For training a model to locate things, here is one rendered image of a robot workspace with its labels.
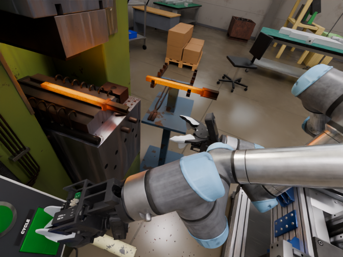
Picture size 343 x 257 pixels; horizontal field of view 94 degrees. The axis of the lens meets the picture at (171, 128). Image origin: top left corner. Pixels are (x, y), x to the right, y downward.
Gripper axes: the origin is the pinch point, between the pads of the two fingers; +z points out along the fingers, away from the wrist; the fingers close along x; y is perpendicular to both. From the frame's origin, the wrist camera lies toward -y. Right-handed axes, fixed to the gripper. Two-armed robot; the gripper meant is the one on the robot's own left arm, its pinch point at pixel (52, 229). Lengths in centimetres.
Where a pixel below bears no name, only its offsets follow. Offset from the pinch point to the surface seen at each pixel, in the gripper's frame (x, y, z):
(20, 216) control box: -1.3, 6.2, 1.4
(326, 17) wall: -584, -317, -577
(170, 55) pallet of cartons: -345, -112, -29
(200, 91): -62, -27, -42
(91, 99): -48.2, 0.8, 2.3
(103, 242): -4.7, -34.2, 15.2
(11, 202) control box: -3.1, 8.8, 1.4
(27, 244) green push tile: 2.7, 2.9, 1.2
